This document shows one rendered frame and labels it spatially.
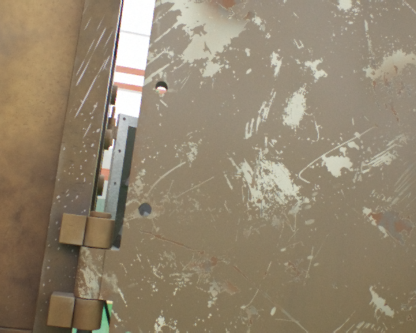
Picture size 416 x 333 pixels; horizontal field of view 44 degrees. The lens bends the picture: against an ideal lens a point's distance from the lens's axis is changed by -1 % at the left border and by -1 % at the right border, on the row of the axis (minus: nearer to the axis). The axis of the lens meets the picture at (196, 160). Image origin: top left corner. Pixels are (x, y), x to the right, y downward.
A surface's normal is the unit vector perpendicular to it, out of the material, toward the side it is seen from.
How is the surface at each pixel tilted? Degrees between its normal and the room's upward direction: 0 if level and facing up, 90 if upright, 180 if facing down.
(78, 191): 90
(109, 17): 90
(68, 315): 90
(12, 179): 90
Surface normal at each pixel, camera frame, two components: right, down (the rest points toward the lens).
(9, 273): 0.18, -0.11
